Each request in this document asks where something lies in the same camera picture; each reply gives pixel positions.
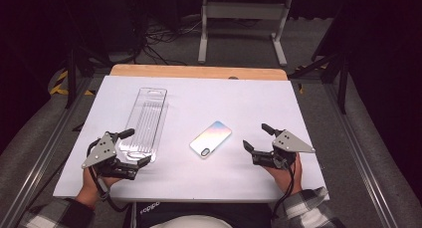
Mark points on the yellow black floor tape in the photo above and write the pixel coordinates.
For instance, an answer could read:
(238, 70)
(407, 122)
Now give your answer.
(58, 88)

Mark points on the aluminium floor rail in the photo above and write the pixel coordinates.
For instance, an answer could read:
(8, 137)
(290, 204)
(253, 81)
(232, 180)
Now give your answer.
(43, 155)
(358, 155)

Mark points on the person's torso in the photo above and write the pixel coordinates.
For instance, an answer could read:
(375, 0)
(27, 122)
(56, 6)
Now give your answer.
(199, 209)

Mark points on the black tripod stand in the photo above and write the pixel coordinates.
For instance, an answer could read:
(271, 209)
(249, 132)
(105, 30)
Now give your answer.
(70, 78)
(342, 88)

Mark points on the white metal stand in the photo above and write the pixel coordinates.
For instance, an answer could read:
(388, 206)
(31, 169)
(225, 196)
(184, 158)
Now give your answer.
(245, 10)

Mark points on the white table board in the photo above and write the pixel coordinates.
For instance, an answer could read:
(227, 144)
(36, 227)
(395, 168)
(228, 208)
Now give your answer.
(215, 98)

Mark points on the iridescent phone case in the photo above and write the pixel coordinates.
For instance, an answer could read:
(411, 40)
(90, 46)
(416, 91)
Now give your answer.
(210, 138)

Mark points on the clear plastic package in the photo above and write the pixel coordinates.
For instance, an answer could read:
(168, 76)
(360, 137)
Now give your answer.
(146, 118)

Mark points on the person's right hand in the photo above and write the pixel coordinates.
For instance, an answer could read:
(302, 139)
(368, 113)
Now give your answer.
(282, 180)

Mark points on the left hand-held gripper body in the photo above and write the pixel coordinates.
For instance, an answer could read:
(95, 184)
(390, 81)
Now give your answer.
(101, 151)

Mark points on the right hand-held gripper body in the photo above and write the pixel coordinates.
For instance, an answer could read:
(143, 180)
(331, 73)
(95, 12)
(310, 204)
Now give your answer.
(288, 143)

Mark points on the person's left hand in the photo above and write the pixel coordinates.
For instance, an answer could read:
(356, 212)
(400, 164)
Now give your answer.
(89, 184)

